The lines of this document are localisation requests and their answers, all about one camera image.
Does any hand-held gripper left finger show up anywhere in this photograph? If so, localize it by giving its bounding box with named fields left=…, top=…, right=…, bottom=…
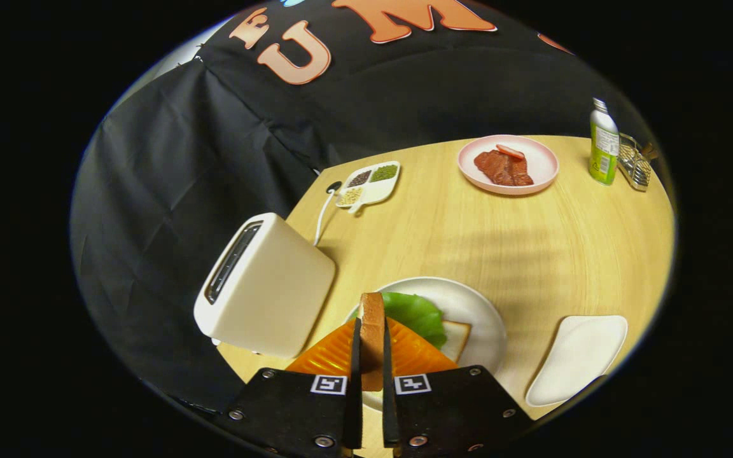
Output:
left=216, top=317, right=365, bottom=455

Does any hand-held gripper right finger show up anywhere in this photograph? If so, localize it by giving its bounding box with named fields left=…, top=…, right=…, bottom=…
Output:
left=380, top=316, right=537, bottom=457

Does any toasted bread slice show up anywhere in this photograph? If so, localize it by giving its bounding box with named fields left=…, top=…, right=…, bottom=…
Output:
left=359, top=293, right=386, bottom=392

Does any green lettuce leaf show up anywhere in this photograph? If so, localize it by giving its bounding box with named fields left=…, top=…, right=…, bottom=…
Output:
left=349, top=292, right=449, bottom=349

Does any white bread slice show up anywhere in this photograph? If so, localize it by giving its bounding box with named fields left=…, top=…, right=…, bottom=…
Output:
left=438, top=320, right=473, bottom=363

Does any white toaster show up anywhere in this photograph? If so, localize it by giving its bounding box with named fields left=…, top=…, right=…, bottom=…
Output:
left=193, top=212, right=337, bottom=359

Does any round white plate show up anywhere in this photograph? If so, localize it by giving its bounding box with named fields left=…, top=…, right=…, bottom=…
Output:
left=344, top=277, right=508, bottom=413

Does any square white plate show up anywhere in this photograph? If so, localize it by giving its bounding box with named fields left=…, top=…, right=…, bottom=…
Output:
left=525, top=315, right=629, bottom=408

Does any white sectioned dish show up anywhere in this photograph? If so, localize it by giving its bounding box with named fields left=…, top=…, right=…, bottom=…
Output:
left=335, top=161, right=401, bottom=214

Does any brown meat piece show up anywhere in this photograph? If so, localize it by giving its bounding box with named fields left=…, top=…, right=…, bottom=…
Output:
left=473, top=150, right=534, bottom=187

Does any pink plate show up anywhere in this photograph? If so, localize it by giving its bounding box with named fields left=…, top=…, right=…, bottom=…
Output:
left=457, top=135, right=560, bottom=195

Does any black backdrop cloth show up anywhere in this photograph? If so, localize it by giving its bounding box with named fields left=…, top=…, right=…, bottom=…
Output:
left=69, top=0, right=666, bottom=414

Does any green label metal bottle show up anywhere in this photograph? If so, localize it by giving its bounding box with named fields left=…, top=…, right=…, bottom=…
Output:
left=589, top=97, right=620, bottom=186

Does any white toaster cable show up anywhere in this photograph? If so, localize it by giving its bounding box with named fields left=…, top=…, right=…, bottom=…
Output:
left=313, top=188, right=337, bottom=247

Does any metal wire holder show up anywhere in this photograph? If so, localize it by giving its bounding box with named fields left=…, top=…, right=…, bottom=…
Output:
left=618, top=134, right=655, bottom=192

